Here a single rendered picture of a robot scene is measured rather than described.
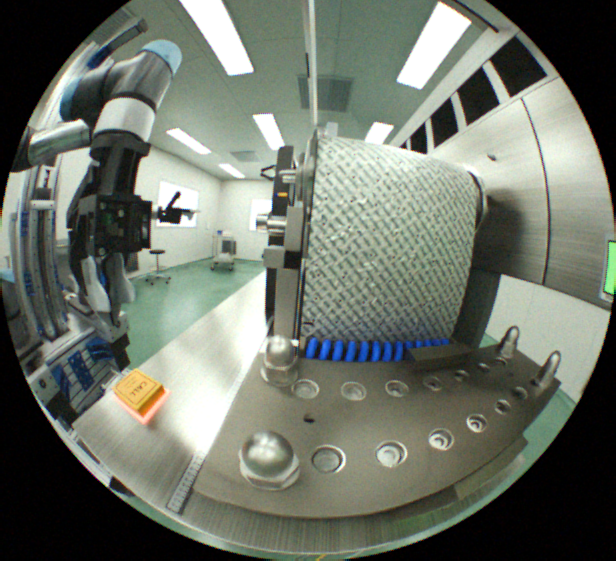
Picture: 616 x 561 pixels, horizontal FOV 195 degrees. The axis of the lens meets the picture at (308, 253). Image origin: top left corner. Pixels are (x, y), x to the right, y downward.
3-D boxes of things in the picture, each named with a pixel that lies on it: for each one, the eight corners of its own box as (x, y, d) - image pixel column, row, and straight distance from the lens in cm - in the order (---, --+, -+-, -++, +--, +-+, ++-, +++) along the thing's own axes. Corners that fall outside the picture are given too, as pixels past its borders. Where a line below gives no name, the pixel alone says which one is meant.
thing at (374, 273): (299, 342, 25) (313, 199, 21) (446, 342, 34) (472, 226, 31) (299, 344, 25) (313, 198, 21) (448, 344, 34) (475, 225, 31)
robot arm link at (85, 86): (78, 138, 43) (123, 130, 37) (48, 114, 37) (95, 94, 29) (95, 99, 46) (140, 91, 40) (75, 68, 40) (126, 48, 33)
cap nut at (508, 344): (492, 348, 36) (502, 322, 34) (503, 345, 39) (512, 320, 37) (506, 360, 34) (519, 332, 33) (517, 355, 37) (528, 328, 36)
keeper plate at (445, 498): (393, 509, 28) (453, 483, 19) (463, 480, 33) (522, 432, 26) (396, 524, 28) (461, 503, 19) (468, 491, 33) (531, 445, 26)
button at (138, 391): (140, 376, 41) (135, 367, 40) (166, 393, 37) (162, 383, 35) (116, 397, 40) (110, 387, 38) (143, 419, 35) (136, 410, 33)
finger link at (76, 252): (76, 299, 26) (70, 213, 24) (73, 296, 27) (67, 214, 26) (107, 289, 27) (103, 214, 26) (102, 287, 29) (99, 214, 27)
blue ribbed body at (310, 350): (304, 353, 26) (306, 332, 24) (440, 351, 33) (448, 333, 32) (302, 371, 23) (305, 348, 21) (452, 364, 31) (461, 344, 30)
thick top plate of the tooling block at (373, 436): (259, 385, 26) (258, 350, 22) (491, 368, 43) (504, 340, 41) (216, 500, 20) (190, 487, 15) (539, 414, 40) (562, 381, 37)
